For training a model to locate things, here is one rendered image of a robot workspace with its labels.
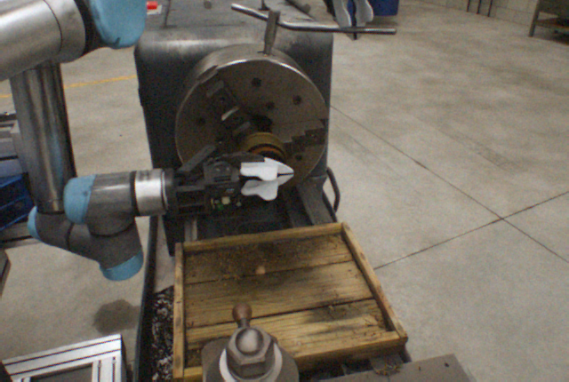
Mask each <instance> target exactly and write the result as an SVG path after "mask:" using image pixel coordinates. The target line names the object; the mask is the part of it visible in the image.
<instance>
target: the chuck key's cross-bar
mask: <svg viewBox="0 0 569 382"><path fill-rule="evenodd" d="M231 10H233V11H235V12H241V13H243V14H245V15H248V16H251V17H254V18H255V19H259V20H264V21H266V22H267V20H268V15H265V14H262V13H259V12H255V11H252V10H249V9H246V8H244V7H242V6H239V5H236V4H232V5H231ZM275 25H277V26H279V27H282V28H286V29H289V30H294V32H316V33H343V34H370V35H395V34H396V33H397V28H376V27H350V28H340V26H337V25H299V24H291V23H288V22H285V21H283V20H277V21H276V24H275Z"/></svg>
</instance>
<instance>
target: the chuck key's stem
mask: <svg viewBox="0 0 569 382"><path fill-rule="evenodd" d="M280 16H281V11H279V10H277V9H269V12H268V20H267V25H266V29H265V35H264V39H263V41H264V43H265V45H264V49H263V54H262V55H265V56H270V49H271V45H272V44H273V43H274V42H275V37H276V33H277V29H278V26H277V25H275V24H276V21H277V20H280Z"/></svg>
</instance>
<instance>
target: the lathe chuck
mask: <svg viewBox="0 0 569 382"><path fill-rule="evenodd" d="M263 49H264V48H260V47H240V48H234V49H230V50H228V51H227V52H223V53H219V54H217V55H215V56H213V57H211V58H210V59H208V60H207V61H206V62H204V63H202V64H201V65H199V66H198V67H197V68H196V70H195V71H194V72H193V73H192V75H191V76H190V77H189V78H188V80H187V82H186V83H185V84H183V86H182V89H181V91H180V95H179V98H178V101H177V107H176V119H175V141H176V147H177V150H178V154H179V156H180V160H181V162H182V164H185V163H186V162H187V161H188V159H191V158H192V157H193V156H194V155H196V154H197V153H198V152H199V151H200V150H202V149H203V148H204V147H205V146H207V145H209V146H216V147H220V154H229V153H233V152H236V150H237V147H236V146H235V140H236V139H235V138H234V137H233V133H232V131H231V130H230V129H229V127H228V126H227V125H226V123H224V122H223V121H222V119H221V115H220V114H219V112H218V111H217V110H216V109H215V106H214V105H213V104H212V103H211V101H210V100H208V99H207V92H206V89H205V88H204V87H203V85H201V83H200V79H201V78H203V77H205V76H207V75H208V74H210V73H211V72H212V71H213V70H214V69H216V70H217V73H218V74H219V75H220V77H221V78H222V79H224V81H225V82H226V83H227V85H228V86H229V87H230V89H231V90H232V91H233V93H234V94H235V95H236V97H237V98H238V100H239V101H240V102H241V103H243V105H244V106H245V108H246V109H247V111H248V113H249V114H250V115H263V116H265V117H267V118H268V119H269V120H270V121H271V122H272V123H273V124H280V123H294V122H301V121H308V120H316V119H324V118H329V115H328V111H326V106H325V102H324V100H323V98H322V96H321V94H320V92H319V90H318V89H317V87H316V86H315V85H314V83H313V82H312V81H311V80H309V78H308V77H307V76H306V73H305V72H304V71H303V70H302V69H301V67H300V66H299V65H297V64H296V63H295V62H294V61H292V60H290V59H288V58H287V57H285V56H284V55H282V54H280V52H275V51H272V50H270V54H271V55H273V56H274V57H267V56H262V55H259V52H263ZM328 135H329V134H328V133H327V132H326V133H325V143H327V140H328ZM324 149H325V144H324V145H322V146H314V147H305V152H303V153H296V154H293V159H286V166H287V167H289V168H291V169H292V170H293V176H292V177H291V178H290V179H288V180H287V181H286V182H285V183H284V184H282V185H280V186H278V189H277V194H278V195H279V193H281V192H283V191H285V190H287V189H288V188H290V187H293V186H295V185H296V184H298V183H299V182H301V181H302V180H303V179H304V178H305V176H306V175H307V174H308V173H309V172H311V171H312V170H313V169H314V167H315V166H316V165H317V163H318V160H319V158H320V157H321V155H322V154H323V151H324Z"/></svg>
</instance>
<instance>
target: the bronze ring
mask: <svg viewBox="0 0 569 382"><path fill-rule="evenodd" d="M236 151H237V152H238V151H242V152H249V153H252V154H256V155H263V156H264V157H267V158H270V159H273V160H275V162H279V163H282V164H284V165H285V166H286V156H285V146H284V143H283V141H282V140H281V139H280V138H278V136H275V135H273V134H271V133H267V132H257V133H254V134H251V135H249V136H248V137H246V138H245V139H244V140H242V141H241V142H240V143H239V146H238V148H237V150H236Z"/></svg>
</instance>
